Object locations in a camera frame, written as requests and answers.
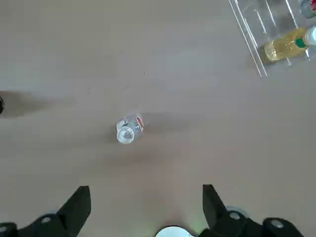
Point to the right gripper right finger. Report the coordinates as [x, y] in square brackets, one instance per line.
[214, 209]

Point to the small clear drink bottle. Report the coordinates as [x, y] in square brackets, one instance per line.
[128, 130]

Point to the red drink bottle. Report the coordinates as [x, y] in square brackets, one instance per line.
[308, 8]

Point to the yellow tea bottle white cap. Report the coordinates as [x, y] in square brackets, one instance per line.
[281, 48]

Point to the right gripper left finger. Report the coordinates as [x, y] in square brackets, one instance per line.
[71, 209]

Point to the dark glass wine bottle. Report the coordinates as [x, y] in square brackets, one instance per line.
[1, 106]

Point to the clear acrylic bottle shelf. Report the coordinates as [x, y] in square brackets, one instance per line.
[251, 29]

